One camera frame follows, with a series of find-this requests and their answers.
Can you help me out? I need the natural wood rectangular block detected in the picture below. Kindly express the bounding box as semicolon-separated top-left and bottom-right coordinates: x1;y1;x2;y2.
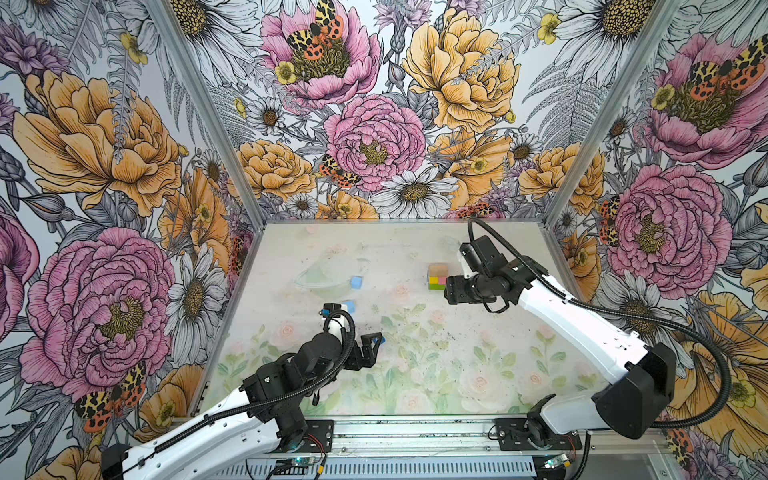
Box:
428;263;449;278

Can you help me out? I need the aluminium front rail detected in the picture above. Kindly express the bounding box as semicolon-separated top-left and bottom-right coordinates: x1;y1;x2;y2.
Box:
197;412;670;458

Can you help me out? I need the white vented cable duct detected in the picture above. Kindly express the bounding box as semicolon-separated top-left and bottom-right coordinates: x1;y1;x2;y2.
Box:
212;456;537;480

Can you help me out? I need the right aluminium corner post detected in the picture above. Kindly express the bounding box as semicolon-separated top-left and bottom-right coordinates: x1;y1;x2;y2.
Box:
543;0;681;228

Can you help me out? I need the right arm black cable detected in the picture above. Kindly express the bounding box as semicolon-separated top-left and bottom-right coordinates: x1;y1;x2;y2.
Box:
466;217;733;430

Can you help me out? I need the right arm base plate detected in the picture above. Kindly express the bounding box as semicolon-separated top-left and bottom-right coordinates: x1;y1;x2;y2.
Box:
486;416;582;452

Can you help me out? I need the aluminium corner post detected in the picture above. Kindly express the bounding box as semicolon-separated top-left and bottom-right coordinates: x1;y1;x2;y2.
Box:
543;0;681;228
147;1;266;233

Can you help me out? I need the left aluminium corner post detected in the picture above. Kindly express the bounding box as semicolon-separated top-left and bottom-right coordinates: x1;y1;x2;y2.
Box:
147;1;266;233

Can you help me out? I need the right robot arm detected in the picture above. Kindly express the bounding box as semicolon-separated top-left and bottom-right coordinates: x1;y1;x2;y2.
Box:
444;236;677;446

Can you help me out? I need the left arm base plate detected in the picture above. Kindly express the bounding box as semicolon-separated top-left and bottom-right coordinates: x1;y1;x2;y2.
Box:
273;418;336;454

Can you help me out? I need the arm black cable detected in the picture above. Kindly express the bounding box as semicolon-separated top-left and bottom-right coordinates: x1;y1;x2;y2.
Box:
104;302;357;469
466;217;733;430

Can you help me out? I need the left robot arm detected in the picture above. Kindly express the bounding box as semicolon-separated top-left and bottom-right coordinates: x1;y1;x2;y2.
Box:
101;332;384;479

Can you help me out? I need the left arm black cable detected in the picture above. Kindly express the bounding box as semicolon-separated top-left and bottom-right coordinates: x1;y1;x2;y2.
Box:
104;302;357;469

